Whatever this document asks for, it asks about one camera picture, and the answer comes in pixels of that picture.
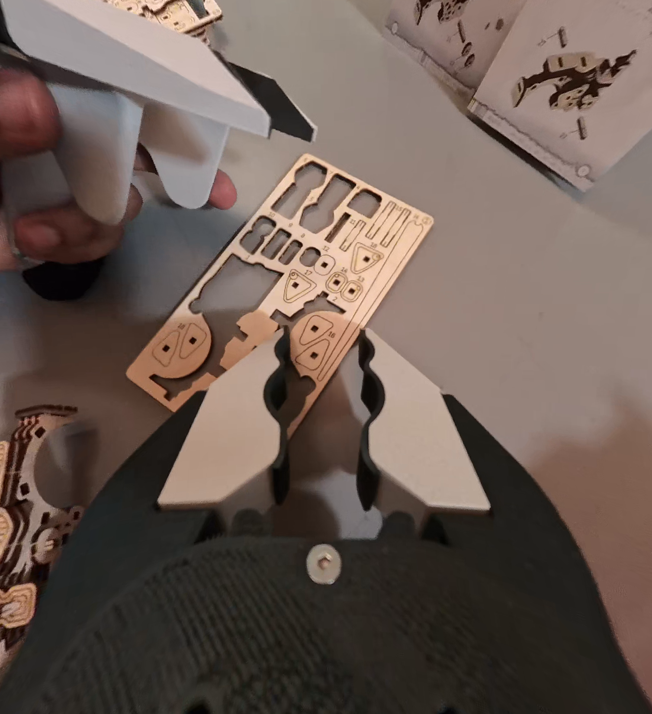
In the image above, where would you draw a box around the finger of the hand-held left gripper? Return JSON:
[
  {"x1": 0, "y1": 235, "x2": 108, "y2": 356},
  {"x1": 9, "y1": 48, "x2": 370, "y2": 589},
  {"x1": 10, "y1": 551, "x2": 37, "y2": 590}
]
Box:
[
  {"x1": 0, "y1": 0, "x2": 272, "y2": 138},
  {"x1": 224, "y1": 60, "x2": 319, "y2": 144}
]

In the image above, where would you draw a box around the stack of wooden puzzle sheets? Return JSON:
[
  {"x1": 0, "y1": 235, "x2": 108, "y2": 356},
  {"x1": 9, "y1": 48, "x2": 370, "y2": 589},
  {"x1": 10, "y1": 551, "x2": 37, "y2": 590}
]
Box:
[{"x1": 103, "y1": 0, "x2": 225, "y2": 42}]

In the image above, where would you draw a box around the white instruction booklet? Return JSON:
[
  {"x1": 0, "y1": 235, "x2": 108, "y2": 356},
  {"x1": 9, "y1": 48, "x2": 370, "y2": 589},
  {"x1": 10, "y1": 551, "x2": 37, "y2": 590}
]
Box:
[{"x1": 384, "y1": 0, "x2": 652, "y2": 192}]

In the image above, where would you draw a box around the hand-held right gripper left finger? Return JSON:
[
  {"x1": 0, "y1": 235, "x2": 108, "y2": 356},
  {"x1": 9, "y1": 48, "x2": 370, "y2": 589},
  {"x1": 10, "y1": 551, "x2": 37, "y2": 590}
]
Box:
[{"x1": 157, "y1": 328, "x2": 294, "y2": 522}]

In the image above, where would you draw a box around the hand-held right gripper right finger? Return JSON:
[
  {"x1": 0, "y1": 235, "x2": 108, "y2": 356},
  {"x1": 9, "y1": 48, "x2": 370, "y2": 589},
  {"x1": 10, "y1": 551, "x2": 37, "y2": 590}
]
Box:
[{"x1": 355, "y1": 328, "x2": 492, "y2": 522}]

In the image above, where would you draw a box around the cut-out wooden puzzle sheet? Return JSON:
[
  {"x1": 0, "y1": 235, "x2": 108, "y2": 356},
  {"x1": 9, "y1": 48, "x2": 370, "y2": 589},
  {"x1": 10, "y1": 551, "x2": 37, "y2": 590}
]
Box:
[{"x1": 126, "y1": 154, "x2": 434, "y2": 414}]

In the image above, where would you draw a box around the person's left hand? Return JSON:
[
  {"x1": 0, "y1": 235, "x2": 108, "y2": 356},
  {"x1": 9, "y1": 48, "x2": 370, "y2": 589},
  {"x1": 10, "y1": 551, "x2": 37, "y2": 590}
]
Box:
[{"x1": 0, "y1": 70, "x2": 238, "y2": 274}]

